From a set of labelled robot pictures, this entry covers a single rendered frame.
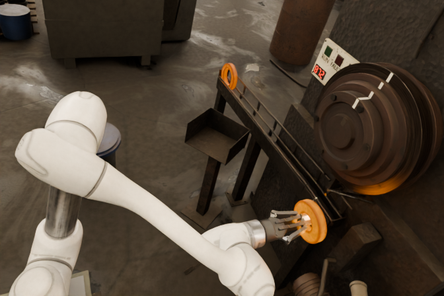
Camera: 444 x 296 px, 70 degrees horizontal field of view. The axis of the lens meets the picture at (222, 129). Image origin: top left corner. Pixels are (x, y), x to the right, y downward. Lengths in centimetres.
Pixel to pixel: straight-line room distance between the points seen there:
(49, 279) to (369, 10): 148
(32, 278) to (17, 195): 112
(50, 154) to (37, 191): 151
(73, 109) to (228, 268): 57
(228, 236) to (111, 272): 103
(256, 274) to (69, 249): 70
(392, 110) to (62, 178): 94
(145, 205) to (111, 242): 115
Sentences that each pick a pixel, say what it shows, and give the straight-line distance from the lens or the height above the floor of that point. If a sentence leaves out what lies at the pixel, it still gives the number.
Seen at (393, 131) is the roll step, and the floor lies 122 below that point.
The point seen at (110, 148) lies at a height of 43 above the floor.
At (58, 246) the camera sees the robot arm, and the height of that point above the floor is 63.
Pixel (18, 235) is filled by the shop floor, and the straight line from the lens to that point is 213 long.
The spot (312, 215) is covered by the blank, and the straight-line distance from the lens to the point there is 117.
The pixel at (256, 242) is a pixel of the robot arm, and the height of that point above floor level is 85.
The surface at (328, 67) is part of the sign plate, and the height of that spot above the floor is 114.
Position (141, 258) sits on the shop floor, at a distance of 195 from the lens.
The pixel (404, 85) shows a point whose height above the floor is 134.
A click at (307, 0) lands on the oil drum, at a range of 393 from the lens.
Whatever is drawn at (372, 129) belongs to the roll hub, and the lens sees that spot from 108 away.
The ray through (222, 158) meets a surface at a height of 61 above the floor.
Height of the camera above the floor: 173
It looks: 39 degrees down
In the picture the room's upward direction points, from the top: 14 degrees clockwise
